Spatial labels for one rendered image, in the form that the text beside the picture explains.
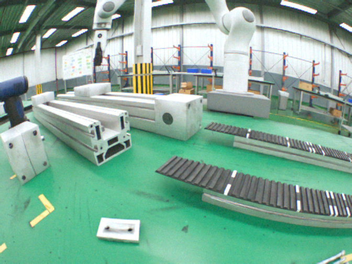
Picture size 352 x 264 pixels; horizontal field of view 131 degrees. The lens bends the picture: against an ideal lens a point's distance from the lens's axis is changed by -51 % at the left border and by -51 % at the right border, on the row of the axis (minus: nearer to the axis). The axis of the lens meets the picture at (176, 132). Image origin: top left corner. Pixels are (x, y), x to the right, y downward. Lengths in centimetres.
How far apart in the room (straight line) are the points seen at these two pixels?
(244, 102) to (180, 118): 36
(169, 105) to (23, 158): 35
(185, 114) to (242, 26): 51
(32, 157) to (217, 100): 65
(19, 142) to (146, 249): 28
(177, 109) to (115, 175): 20
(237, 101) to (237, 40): 28
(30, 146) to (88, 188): 16
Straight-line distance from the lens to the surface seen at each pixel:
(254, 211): 22
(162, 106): 40
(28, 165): 36
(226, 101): 67
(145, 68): 356
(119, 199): 24
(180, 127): 38
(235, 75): 73
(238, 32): 75
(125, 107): 49
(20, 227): 29
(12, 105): 54
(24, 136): 35
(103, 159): 33
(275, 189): 23
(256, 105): 67
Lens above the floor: 95
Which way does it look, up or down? 22 degrees down
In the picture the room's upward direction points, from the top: straight up
